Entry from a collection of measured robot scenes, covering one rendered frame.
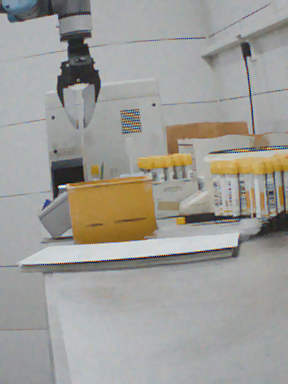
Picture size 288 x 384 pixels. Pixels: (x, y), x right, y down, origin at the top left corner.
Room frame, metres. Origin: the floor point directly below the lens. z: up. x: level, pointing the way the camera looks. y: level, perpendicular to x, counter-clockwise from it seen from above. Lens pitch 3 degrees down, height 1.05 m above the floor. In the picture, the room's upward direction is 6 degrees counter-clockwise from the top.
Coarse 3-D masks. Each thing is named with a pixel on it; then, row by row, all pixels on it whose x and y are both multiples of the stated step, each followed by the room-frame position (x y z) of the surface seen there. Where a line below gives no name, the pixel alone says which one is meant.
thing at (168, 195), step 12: (180, 180) 2.18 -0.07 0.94; (192, 180) 2.18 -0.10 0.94; (156, 192) 2.17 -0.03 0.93; (168, 192) 2.18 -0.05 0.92; (180, 192) 2.18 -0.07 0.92; (192, 192) 2.18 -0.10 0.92; (156, 204) 2.17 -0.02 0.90; (168, 204) 2.18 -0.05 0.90; (180, 204) 2.18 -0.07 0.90; (156, 216) 2.17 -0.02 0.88; (168, 216) 2.18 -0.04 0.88
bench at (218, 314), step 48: (48, 288) 1.27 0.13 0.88; (96, 288) 1.25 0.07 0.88; (144, 288) 1.21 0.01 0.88; (192, 288) 1.17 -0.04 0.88; (240, 288) 1.11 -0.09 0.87; (48, 336) 0.93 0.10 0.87; (96, 336) 0.91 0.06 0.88; (144, 336) 0.89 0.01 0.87; (192, 336) 0.87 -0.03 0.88; (240, 336) 0.83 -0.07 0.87
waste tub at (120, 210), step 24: (72, 192) 1.71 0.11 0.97; (96, 192) 1.71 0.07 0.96; (120, 192) 1.72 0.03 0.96; (144, 192) 1.72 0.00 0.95; (72, 216) 1.71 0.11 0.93; (96, 216) 1.71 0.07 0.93; (120, 216) 1.72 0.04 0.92; (144, 216) 1.72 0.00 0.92; (96, 240) 1.71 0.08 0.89; (120, 240) 1.71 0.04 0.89; (144, 240) 1.72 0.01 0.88
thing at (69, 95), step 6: (66, 90) 2.15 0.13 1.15; (72, 90) 2.15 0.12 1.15; (66, 96) 2.15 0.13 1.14; (72, 96) 2.15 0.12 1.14; (66, 102) 2.15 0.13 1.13; (72, 102) 2.15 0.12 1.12; (66, 108) 2.15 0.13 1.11; (72, 108) 2.15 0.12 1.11; (72, 114) 2.15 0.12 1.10; (72, 120) 2.16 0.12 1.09; (78, 126) 2.16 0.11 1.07
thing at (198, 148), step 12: (276, 132) 2.52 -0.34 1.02; (180, 144) 2.44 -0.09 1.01; (192, 144) 2.27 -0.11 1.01; (204, 144) 2.27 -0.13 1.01; (216, 144) 2.27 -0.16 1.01; (228, 144) 2.27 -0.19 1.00; (240, 144) 2.28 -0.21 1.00; (252, 144) 2.28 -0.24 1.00; (264, 144) 2.28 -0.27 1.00; (276, 144) 2.28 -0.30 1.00; (192, 156) 2.29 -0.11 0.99; (204, 156) 2.27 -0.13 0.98; (192, 168) 2.32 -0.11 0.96
